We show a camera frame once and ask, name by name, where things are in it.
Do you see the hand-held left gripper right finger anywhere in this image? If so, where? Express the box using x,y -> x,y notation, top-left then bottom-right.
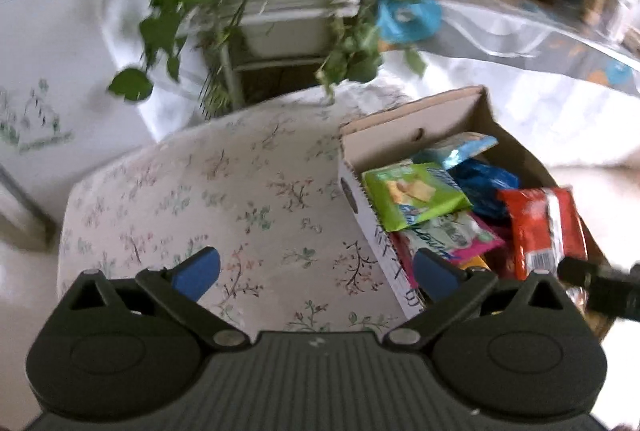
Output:
383,248 -> 576,354

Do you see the cardboard box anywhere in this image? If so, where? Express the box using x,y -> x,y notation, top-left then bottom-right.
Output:
337,85 -> 616,342

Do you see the floral tablecloth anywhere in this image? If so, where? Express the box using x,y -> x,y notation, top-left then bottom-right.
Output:
57,83 -> 426,337

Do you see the white metal plant rack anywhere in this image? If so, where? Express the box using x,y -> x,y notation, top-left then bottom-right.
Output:
177,0 -> 361,112

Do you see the clear grey table cover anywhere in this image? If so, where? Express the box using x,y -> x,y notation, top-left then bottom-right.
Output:
380,0 -> 640,96

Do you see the red snack packet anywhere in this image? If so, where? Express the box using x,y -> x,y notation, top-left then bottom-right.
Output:
496,186 -> 588,281

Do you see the white refrigerator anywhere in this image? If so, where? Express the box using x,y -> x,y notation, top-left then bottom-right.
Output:
0,0 -> 156,237

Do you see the white magenta snack packet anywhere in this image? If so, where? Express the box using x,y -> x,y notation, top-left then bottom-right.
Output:
390,211 -> 506,272

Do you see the blue foil snack packet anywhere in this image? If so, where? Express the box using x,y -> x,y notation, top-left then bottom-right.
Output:
447,158 -> 523,219

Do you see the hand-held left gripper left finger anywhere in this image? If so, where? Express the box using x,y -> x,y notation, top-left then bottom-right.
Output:
66,247 -> 252,353

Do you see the light blue snack packet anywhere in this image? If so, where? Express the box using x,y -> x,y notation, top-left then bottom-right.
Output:
412,132 -> 499,170

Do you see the white bucket planter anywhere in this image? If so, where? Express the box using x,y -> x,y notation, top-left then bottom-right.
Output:
240,6 -> 333,56

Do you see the green snack packet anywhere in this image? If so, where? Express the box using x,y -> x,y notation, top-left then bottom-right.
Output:
361,162 -> 473,233

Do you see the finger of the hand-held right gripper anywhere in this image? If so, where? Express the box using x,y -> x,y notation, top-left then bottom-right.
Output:
556,257 -> 613,287

